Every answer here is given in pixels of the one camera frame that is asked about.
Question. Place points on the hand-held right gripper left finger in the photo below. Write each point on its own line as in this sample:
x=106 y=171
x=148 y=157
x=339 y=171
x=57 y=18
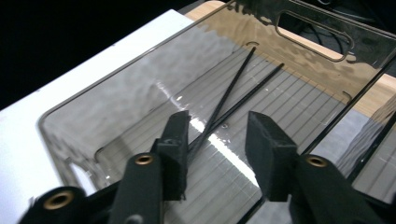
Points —
x=174 y=155

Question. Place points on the black chopstick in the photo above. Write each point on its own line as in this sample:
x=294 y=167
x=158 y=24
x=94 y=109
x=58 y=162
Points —
x=230 y=90
x=255 y=88

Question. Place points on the transparent grey plastic bin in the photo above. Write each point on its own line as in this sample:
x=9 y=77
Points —
x=280 y=102
x=379 y=174

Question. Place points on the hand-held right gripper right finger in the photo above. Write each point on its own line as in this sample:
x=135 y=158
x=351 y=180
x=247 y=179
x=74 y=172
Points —
x=271 y=155

